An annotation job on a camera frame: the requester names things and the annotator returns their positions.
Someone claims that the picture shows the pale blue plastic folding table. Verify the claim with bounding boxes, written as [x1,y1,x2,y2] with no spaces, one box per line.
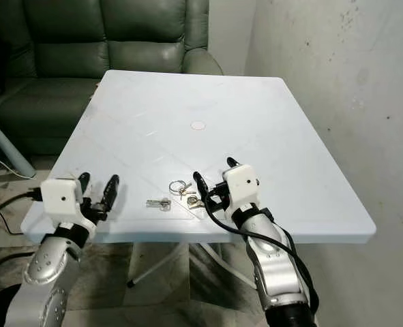
[20,69,378,245]

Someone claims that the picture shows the single silver key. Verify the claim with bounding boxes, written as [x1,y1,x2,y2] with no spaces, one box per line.
[146,198,173,211]

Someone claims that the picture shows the small pale blue side table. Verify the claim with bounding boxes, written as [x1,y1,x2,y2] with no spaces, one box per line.
[0,112,38,180]

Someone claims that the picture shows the grey metal table legs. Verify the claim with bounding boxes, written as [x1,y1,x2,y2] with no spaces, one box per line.
[126,242,258,292]

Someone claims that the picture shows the dark green leather sofa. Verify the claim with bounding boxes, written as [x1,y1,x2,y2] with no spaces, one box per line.
[0,0,224,159]

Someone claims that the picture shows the silver key ring with keys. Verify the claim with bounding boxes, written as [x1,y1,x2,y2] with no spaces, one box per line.
[168,178,207,208]

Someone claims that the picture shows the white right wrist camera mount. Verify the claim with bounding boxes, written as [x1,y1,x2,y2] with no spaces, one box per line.
[222,163,260,214]

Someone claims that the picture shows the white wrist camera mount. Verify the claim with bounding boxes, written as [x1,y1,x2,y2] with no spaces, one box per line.
[222,163,260,214]
[40,178,93,236]

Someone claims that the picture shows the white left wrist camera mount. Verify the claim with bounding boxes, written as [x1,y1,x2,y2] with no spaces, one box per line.
[40,178,93,236]

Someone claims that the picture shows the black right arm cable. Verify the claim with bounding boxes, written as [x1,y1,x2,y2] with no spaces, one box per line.
[203,193,320,309]

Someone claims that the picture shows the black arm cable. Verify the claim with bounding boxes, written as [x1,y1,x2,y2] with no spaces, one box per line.
[203,193,320,309]
[0,190,44,229]

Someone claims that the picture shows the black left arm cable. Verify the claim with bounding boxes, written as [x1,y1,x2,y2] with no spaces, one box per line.
[0,190,44,229]

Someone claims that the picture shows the thin white floor cable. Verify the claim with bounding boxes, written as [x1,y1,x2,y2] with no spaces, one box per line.
[0,150,26,181]

